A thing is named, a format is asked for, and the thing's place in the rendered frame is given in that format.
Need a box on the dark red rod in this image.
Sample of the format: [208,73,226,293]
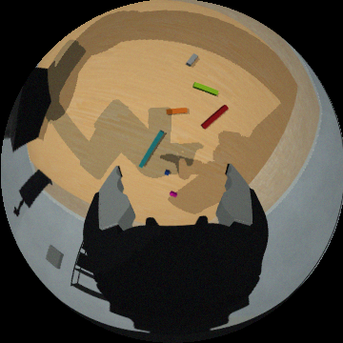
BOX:
[201,105,228,129]

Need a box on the turquoise rod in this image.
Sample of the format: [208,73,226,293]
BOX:
[139,130,164,168]

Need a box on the orange rod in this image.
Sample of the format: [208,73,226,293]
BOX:
[166,108,188,114]

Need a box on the green rectangular bar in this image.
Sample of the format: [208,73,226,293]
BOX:
[193,82,219,96]

